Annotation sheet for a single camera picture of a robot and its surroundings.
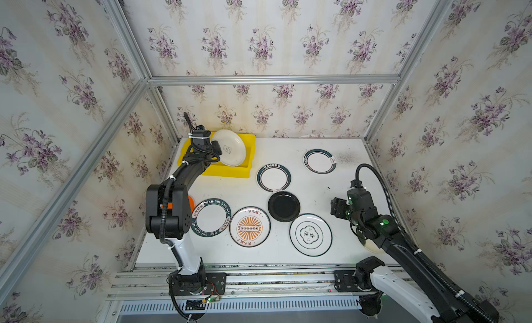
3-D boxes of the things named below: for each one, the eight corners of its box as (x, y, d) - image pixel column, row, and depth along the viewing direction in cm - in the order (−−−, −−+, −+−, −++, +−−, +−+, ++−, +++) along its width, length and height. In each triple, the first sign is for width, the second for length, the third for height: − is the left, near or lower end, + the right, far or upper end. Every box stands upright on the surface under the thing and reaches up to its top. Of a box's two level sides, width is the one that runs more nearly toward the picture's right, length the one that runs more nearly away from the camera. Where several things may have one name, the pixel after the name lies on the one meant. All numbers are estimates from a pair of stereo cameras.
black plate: (267, 222, 90) (267, 220, 88) (267, 193, 99) (267, 191, 97) (301, 222, 90) (302, 220, 88) (298, 194, 99) (299, 191, 97)
